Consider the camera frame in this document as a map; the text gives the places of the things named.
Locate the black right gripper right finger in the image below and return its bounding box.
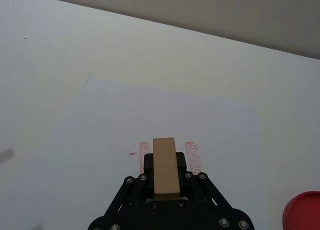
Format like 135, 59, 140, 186
175, 152, 234, 210

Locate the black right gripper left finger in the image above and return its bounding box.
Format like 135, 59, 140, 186
105, 153, 155, 216

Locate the tan wooden rectangular block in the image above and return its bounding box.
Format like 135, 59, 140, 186
152, 137, 181, 202

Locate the white table cloth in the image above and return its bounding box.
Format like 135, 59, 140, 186
0, 0, 320, 230

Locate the red round lid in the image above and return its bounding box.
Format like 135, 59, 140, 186
282, 190, 320, 230

